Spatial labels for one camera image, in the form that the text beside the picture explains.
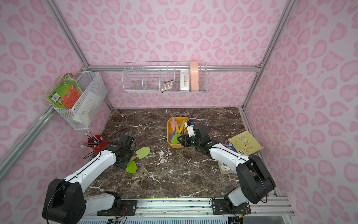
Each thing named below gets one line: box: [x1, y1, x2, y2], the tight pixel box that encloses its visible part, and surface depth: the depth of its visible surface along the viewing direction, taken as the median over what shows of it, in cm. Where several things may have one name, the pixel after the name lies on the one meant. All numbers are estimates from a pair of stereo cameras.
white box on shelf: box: [179, 70, 191, 91], surface depth 95 cm
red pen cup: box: [87, 134, 108, 152], surface depth 91 cm
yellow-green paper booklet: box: [227, 130, 264, 156], surface depth 100 cm
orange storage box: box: [166, 116, 190, 148], surface depth 103 cm
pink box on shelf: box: [190, 60, 200, 91], surface depth 84 cm
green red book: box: [46, 73, 84, 110], surface depth 73 cm
